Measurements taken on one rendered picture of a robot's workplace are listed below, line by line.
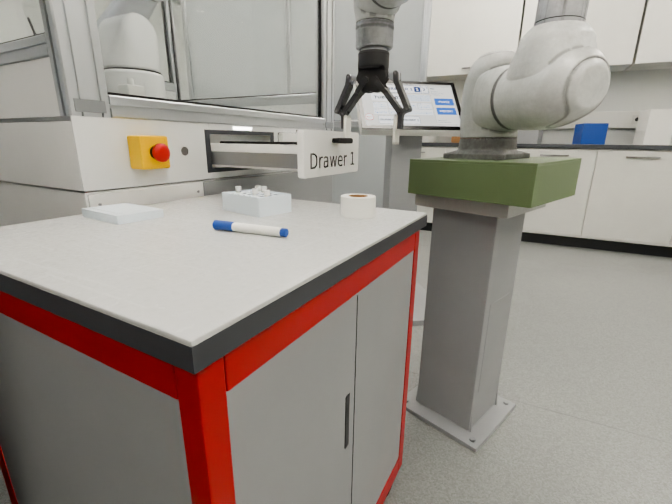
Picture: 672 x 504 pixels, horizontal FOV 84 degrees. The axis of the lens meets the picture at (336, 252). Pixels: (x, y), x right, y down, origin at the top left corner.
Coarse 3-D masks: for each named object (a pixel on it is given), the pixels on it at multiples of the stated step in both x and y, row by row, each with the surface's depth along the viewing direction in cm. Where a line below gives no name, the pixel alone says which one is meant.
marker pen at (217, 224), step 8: (216, 224) 61; (224, 224) 61; (232, 224) 60; (240, 224) 60; (248, 224) 59; (248, 232) 60; (256, 232) 59; (264, 232) 58; (272, 232) 57; (280, 232) 57; (288, 232) 58
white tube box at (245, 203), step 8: (224, 192) 78; (232, 192) 81; (248, 192) 81; (272, 192) 81; (280, 192) 79; (224, 200) 79; (232, 200) 77; (240, 200) 75; (248, 200) 73; (256, 200) 72; (264, 200) 72; (272, 200) 74; (280, 200) 75; (288, 200) 77; (224, 208) 79; (232, 208) 77; (240, 208) 76; (248, 208) 74; (256, 208) 72; (264, 208) 73; (272, 208) 74; (280, 208) 76; (288, 208) 77; (256, 216) 73; (264, 216) 73
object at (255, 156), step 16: (224, 144) 99; (240, 144) 97; (256, 144) 94; (272, 144) 92; (288, 144) 118; (224, 160) 100; (240, 160) 98; (256, 160) 95; (272, 160) 93; (288, 160) 90
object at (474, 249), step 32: (448, 224) 111; (480, 224) 104; (512, 224) 108; (448, 256) 113; (480, 256) 105; (512, 256) 113; (448, 288) 115; (480, 288) 107; (512, 288) 119; (448, 320) 117; (480, 320) 109; (448, 352) 119; (480, 352) 112; (448, 384) 122; (480, 384) 117; (416, 416) 128; (448, 416) 124; (480, 416) 124
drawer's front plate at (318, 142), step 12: (300, 132) 85; (312, 132) 88; (324, 132) 92; (336, 132) 98; (300, 144) 86; (312, 144) 89; (324, 144) 93; (336, 144) 98; (348, 144) 104; (300, 156) 86; (312, 156) 89; (324, 156) 94; (348, 156) 105; (300, 168) 87; (324, 168) 95; (336, 168) 100; (348, 168) 106
